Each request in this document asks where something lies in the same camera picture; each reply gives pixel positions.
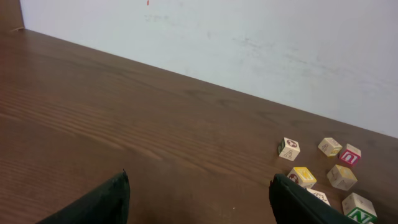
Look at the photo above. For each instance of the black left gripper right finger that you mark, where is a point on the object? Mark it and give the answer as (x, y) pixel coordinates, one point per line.
(292, 204)

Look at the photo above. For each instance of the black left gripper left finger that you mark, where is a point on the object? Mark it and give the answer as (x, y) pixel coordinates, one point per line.
(108, 203)

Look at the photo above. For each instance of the white block airplane picture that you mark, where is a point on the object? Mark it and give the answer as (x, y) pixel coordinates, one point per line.
(322, 196)

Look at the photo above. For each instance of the white block green N side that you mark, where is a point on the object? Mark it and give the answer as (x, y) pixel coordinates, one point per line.
(359, 209)

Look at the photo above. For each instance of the yellow letter W block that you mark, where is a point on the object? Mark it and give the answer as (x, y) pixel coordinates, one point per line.
(302, 176)

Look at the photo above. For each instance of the white block soccer ball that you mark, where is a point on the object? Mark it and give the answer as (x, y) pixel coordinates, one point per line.
(288, 149)

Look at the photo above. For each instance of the yellow letter G block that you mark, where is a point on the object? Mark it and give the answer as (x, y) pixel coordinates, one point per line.
(341, 177)

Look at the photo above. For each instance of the wooden block yellow trim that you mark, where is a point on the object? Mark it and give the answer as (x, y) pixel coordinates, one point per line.
(330, 147)

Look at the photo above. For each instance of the wooden block red letter side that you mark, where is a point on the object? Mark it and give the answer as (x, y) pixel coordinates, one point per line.
(350, 154)

